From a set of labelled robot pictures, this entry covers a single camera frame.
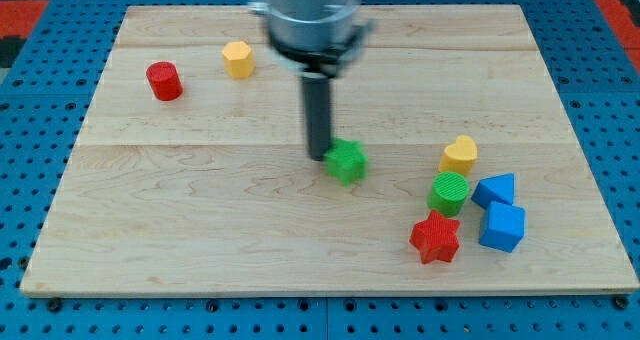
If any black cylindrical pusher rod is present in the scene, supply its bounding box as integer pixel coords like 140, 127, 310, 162
301, 73, 332, 161

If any green star block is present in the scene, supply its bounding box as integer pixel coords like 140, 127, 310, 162
324, 138, 368, 186

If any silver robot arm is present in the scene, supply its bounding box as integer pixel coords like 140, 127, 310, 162
249, 0, 375, 161

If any yellow hexagon block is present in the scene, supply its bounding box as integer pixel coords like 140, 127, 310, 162
221, 41, 255, 79

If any yellow heart block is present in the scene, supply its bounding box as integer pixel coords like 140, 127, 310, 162
438, 135, 478, 176

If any wooden board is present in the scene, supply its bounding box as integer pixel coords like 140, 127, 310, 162
20, 5, 639, 298

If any red cylinder block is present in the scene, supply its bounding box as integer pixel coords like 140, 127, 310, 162
145, 61, 183, 101

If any green cylinder block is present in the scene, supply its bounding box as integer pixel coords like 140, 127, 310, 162
427, 172, 470, 217

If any red star block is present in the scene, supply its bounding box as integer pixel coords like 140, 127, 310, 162
409, 210, 461, 264

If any blue triangle block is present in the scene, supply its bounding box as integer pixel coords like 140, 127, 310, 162
471, 173, 516, 209

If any blue cube block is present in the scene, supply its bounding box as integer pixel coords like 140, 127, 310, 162
479, 201, 526, 253

